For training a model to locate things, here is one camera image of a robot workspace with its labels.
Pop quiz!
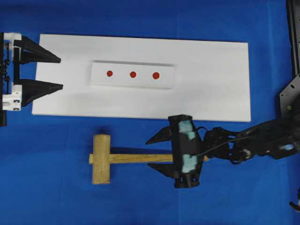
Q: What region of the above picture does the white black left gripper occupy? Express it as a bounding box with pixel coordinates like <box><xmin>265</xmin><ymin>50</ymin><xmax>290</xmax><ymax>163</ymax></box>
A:
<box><xmin>0</xmin><ymin>32</ymin><xmax>63</xmax><ymax>127</ymax></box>

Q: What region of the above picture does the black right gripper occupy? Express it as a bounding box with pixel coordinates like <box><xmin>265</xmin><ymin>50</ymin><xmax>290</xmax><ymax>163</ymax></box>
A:
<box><xmin>145</xmin><ymin>126</ymin><xmax>229</xmax><ymax>188</ymax></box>

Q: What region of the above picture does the wooden mallet hammer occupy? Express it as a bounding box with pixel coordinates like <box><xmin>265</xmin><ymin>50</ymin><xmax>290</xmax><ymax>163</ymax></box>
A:
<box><xmin>88</xmin><ymin>133</ymin><xmax>209</xmax><ymax>185</ymax></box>

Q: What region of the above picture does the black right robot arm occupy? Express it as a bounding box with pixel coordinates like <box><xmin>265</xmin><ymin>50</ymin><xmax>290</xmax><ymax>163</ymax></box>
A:
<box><xmin>146</xmin><ymin>114</ymin><xmax>300</xmax><ymax>188</ymax></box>

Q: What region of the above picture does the white raised foam block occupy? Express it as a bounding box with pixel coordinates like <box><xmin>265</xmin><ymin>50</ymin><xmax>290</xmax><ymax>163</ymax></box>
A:
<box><xmin>90</xmin><ymin>60</ymin><xmax>176</xmax><ymax>90</ymax></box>

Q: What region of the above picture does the white foam board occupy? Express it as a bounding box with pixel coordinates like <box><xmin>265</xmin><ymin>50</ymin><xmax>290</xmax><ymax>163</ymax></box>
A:
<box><xmin>32</xmin><ymin>34</ymin><xmax>251</xmax><ymax>122</ymax></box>

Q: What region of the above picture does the blue table cloth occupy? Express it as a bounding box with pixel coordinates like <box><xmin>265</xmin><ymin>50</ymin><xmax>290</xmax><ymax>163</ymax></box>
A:
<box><xmin>0</xmin><ymin>0</ymin><xmax>300</xmax><ymax>225</ymax></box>

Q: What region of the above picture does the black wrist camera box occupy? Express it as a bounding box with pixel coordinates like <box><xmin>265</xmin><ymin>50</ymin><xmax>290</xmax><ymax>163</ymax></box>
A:
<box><xmin>168</xmin><ymin>114</ymin><xmax>203</xmax><ymax>188</ymax></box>

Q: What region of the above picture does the black camera cable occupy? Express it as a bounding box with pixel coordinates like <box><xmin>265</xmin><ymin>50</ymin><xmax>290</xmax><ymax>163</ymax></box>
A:
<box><xmin>191</xmin><ymin>126</ymin><xmax>254</xmax><ymax>158</ymax></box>

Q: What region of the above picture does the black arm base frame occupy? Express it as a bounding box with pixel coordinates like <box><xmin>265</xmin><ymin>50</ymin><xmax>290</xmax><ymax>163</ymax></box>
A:
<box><xmin>279</xmin><ymin>0</ymin><xmax>300</xmax><ymax>121</ymax></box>

